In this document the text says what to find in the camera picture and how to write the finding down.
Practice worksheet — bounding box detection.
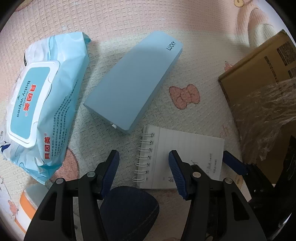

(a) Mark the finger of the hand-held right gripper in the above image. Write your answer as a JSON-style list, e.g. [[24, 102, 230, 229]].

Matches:
[[222, 151, 257, 181]]

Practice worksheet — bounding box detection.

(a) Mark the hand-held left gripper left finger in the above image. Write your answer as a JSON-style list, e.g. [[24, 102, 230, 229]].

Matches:
[[24, 150, 120, 241]]

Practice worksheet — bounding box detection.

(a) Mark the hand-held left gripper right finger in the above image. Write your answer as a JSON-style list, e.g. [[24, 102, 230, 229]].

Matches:
[[168, 150, 267, 241]]

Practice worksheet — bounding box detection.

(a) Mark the white spiral notebook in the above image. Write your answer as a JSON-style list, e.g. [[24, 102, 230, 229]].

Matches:
[[132, 125, 225, 190]]

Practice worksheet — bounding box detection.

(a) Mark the dark blue glasses case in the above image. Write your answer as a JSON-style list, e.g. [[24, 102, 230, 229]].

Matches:
[[98, 186, 160, 241]]

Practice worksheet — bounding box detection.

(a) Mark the light blue pencil case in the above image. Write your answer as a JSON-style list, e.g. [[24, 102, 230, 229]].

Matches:
[[83, 31, 184, 135]]

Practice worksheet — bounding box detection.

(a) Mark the orange and white box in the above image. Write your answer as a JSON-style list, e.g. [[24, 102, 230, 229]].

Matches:
[[20, 184, 50, 233]]

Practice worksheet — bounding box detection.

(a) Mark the brown cardboard box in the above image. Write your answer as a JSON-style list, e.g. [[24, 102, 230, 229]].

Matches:
[[218, 30, 296, 183]]

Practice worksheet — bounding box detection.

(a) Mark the light blue baby wipes pack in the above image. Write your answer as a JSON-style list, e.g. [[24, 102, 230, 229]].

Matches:
[[0, 32, 92, 186]]

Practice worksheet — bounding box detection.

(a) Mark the pink cartoon printed blanket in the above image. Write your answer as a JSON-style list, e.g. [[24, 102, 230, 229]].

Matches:
[[0, 0, 296, 241]]

